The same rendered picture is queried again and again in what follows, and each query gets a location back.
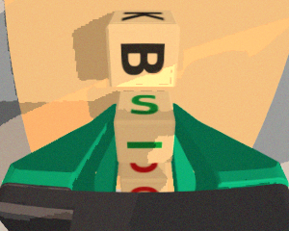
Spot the beige letter block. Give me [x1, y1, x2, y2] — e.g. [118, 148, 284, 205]
[114, 91, 175, 163]
[119, 163, 169, 193]
[106, 10, 180, 89]

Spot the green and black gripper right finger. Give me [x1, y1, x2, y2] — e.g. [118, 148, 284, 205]
[171, 103, 289, 192]

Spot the orange flat mat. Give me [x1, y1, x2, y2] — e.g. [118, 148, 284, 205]
[5, 0, 289, 152]

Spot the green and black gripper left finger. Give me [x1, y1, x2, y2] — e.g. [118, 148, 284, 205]
[2, 104, 118, 192]

